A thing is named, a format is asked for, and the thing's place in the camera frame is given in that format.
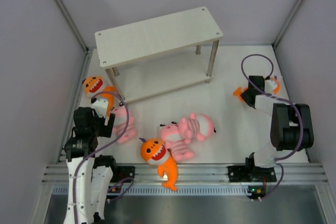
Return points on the aluminium front rail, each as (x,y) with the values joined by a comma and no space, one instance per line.
(205,174)

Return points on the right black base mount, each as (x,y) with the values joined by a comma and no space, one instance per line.
(242,173)

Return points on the pink striped plush right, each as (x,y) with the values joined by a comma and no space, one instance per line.
(196,126)

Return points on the orange shark plush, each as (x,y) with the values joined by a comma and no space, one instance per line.
(154,152)
(95,87)
(239,90)

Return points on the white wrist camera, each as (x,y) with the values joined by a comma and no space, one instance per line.
(101,104)
(272,85)

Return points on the pink striped plush left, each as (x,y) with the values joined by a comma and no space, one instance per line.
(120,121)

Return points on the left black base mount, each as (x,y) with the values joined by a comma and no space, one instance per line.
(122,172)

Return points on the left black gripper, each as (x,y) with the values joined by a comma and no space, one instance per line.
(105,129)

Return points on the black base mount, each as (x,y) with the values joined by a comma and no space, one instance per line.
(122,172)
(242,173)

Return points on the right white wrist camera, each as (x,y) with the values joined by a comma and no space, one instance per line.
(272,85)

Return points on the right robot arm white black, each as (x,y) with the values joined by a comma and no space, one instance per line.
(290,130)

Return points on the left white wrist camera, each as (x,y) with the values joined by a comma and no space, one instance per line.
(101,104)

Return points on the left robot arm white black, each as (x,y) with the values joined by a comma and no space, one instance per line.
(88,175)

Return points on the pink striped plush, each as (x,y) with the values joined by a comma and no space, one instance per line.
(196,126)
(120,121)
(175,142)

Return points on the white two-tier wooden shelf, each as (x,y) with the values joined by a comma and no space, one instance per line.
(161,54)

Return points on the pink striped plush centre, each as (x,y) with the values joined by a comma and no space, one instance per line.
(175,142)

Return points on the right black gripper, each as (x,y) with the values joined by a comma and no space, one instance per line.
(244,96)

